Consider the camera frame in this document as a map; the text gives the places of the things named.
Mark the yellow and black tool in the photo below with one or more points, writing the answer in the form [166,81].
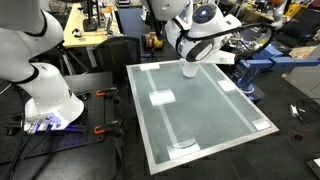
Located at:
[156,41]

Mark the light wooden desk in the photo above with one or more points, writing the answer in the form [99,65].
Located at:
[86,36]

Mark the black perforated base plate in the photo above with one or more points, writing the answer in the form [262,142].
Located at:
[66,140]

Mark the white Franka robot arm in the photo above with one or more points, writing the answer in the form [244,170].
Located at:
[43,86]

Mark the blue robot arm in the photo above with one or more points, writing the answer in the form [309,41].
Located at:
[266,63]

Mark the black mesh office chair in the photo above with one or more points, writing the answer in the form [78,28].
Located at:
[116,56]

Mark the white ceramic mug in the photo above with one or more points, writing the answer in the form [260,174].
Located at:
[190,70]

